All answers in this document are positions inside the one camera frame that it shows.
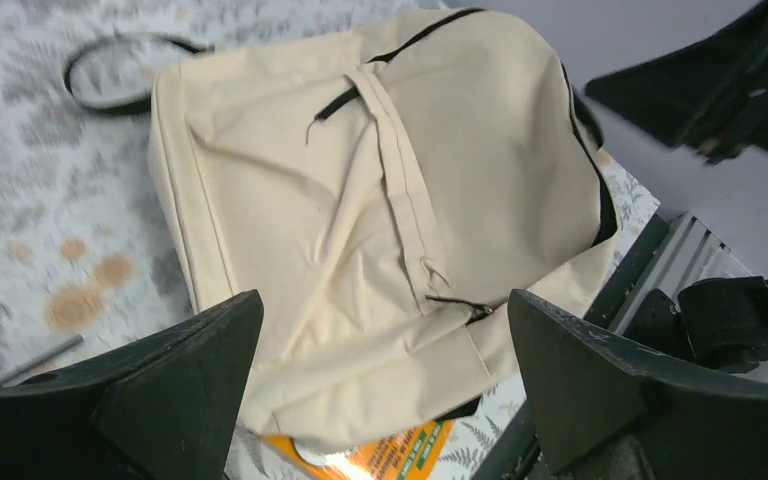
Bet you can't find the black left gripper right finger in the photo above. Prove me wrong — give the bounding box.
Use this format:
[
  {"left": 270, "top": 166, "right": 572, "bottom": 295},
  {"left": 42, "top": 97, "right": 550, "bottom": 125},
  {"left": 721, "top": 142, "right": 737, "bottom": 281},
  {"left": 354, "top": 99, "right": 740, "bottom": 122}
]
[{"left": 507, "top": 290, "right": 768, "bottom": 479}]

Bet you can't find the orange comic paperback book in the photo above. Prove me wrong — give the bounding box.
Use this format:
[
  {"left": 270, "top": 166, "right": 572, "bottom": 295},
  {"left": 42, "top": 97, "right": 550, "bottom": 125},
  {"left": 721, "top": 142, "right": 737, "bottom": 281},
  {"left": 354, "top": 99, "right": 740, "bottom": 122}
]
[{"left": 265, "top": 420, "right": 454, "bottom": 480}]

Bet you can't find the beige canvas backpack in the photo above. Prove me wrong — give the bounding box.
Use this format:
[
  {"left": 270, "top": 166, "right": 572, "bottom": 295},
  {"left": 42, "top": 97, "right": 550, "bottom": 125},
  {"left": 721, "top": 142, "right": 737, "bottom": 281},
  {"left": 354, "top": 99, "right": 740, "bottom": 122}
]
[{"left": 81, "top": 8, "right": 619, "bottom": 451}]

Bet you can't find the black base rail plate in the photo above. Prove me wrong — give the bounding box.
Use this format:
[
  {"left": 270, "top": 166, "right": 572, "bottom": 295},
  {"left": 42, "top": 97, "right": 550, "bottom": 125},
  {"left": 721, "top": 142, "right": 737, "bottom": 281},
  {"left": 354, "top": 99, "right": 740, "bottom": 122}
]
[{"left": 445, "top": 213, "right": 751, "bottom": 479}]

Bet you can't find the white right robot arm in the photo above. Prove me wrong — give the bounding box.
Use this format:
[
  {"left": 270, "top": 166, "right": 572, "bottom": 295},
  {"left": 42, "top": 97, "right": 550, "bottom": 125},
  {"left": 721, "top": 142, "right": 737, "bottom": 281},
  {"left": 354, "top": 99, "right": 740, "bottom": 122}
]
[{"left": 585, "top": 1, "right": 768, "bottom": 373}]

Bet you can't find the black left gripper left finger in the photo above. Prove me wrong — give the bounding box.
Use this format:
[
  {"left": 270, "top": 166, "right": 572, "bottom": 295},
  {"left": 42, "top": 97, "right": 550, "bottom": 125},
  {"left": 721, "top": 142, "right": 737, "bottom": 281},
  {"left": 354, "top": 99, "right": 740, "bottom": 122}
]
[{"left": 0, "top": 290, "right": 264, "bottom": 479}]

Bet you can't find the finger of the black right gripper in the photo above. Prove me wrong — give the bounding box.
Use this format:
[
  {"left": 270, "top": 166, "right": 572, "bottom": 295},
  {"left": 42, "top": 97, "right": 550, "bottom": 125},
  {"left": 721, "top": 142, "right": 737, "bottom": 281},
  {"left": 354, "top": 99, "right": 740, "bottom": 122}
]
[{"left": 584, "top": 1, "right": 768, "bottom": 164}]

